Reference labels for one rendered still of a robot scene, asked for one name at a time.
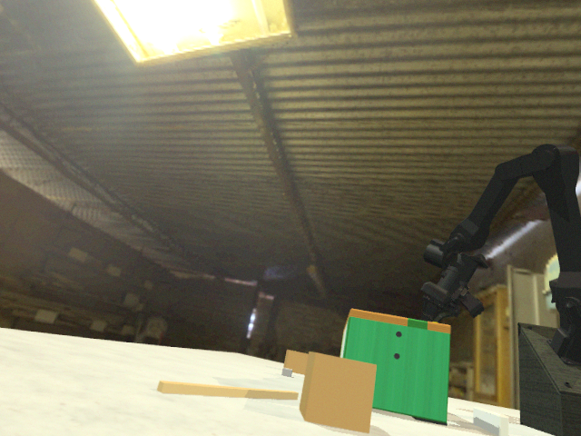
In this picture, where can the tan flat bar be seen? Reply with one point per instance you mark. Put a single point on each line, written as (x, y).
(211, 390)

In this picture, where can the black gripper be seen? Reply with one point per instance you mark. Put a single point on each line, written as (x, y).
(440, 304)

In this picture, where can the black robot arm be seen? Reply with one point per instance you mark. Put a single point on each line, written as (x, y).
(555, 168)

